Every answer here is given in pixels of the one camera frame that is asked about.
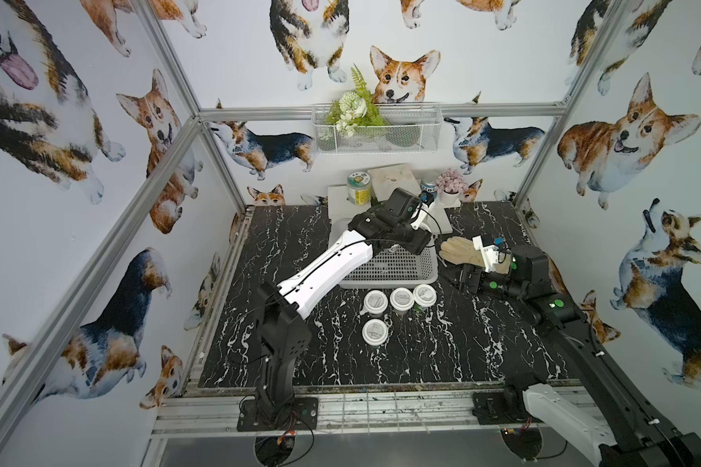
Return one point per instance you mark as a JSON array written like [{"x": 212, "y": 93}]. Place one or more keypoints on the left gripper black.
[{"x": 413, "y": 241}]

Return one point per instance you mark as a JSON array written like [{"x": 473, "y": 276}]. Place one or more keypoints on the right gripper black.
[{"x": 467, "y": 277}]

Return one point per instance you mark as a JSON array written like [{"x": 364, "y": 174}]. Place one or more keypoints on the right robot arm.
[{"x": 632, "y": 432}]

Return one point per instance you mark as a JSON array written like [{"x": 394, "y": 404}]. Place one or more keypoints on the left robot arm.
[{"x": 280, "y": 322}]

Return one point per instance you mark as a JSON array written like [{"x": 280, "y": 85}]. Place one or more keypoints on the white plastic perforated basket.
[{"x": 392, "y": 268}]

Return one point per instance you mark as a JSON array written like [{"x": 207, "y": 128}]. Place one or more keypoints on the yogurt cup row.
[
  {"x": 375, "y": 303},
  {"x": 375, "y": 332},
  {"x": 425, "y": 296},
  {"x": 402, "y": 300}
]

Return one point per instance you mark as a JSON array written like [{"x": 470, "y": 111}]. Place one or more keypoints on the beige work glove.
[{"x": 460, "y": 251}]

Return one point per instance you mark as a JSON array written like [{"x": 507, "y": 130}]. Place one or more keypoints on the white stepped display shelf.
[{"x": 384, "y": 181}]

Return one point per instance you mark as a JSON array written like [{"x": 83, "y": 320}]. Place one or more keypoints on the blue white small jar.
[{"x": 429, "y": 183}]

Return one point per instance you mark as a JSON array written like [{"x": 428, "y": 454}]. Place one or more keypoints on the pink flower pot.
[{"x": 450, "y": 184}]

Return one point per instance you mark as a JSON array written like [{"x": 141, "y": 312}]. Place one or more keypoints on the green fern white flower bouquet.
[{"x": 355, "y": 112}]

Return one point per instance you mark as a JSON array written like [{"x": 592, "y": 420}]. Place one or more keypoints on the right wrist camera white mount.
[{"x": 492, "y": 252}]

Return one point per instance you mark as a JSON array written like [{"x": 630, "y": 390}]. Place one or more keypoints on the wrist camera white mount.
[
  {"x": 420, "y": 212},
  {"x": 492, "y": 252}
]

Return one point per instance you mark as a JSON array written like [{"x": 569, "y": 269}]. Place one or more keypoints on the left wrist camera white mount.
[{"x": 420, "y": 212}]

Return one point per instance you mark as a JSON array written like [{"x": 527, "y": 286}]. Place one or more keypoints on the white wire wall basket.
[{"x": 408, "y": 128}]

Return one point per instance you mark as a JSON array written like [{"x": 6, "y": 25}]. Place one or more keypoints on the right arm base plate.
[{"x": 501, "y": 407}]

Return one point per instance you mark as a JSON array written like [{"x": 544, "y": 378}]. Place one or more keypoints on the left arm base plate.
[{"x": 299, "y": 414}]

